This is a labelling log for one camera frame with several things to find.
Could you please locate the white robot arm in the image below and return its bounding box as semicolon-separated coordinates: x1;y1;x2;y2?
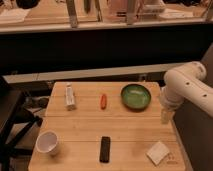
159;61;213;124

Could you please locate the green ceramic bowl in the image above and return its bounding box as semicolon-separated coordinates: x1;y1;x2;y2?
121;84;151;110

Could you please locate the orange carrot toy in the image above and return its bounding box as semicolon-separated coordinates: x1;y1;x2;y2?
100;94;107;109

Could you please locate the white tube bottle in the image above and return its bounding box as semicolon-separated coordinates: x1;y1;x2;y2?
65;83;76;110

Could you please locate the black remote control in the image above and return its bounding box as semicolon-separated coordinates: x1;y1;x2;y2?
99;136;111;163

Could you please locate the black chair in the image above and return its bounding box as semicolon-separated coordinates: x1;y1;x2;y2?
0;75;43;171

